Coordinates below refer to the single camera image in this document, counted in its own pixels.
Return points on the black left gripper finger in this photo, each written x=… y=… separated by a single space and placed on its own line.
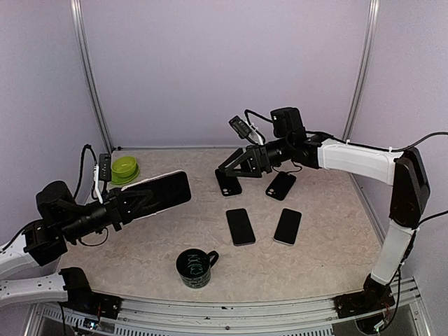
x=132 y=195
x=138 y=209

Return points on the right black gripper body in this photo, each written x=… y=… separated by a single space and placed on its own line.
x=266 y=161

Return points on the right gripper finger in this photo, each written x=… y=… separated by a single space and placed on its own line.
x=232 y=159
x=241 y=173

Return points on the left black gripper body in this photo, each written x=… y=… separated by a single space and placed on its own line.
x=75 y=227

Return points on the large black phone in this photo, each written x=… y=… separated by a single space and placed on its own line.
x=171 y=189

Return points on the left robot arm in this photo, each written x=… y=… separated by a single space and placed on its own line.
x=26 y=250

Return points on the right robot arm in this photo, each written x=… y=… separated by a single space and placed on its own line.
x=250 y=248

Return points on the black phone case middle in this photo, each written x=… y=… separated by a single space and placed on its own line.
x=229 y=185

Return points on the black phone case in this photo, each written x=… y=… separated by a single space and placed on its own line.
x=280 y=186
x=229 y=185

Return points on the black phone case right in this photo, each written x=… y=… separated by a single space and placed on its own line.
x=280 y=186

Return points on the purple edged black phone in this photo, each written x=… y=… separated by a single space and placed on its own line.
x=240 y=227

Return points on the silver edged black phone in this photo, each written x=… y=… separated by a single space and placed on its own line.
x=287 y=228

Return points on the green plastic plate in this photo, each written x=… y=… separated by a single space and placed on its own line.
x=119 y=181

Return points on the green plastic bowl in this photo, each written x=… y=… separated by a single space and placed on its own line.
x=124 y=167

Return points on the black mug green print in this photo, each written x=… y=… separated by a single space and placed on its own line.
x=194 y=267

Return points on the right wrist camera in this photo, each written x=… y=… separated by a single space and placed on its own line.
x=246 y=130

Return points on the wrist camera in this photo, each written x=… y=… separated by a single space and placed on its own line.
x=102 y=175
x=246 y=130

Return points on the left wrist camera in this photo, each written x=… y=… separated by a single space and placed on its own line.
x=102 y=175

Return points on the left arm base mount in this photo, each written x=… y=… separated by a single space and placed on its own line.
x=89 y=302

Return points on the right aluminium frame post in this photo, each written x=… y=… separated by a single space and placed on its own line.
x=362 y=73

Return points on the aluminium frame post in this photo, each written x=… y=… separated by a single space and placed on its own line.
x=362 y=73
x=81 y=37

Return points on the front aluminium rail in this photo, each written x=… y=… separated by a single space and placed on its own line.
x=311 y=316

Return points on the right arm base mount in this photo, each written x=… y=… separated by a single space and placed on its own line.
x=362 y=302

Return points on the left aluminium frame post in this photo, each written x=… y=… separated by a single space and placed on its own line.
x=81 y=37

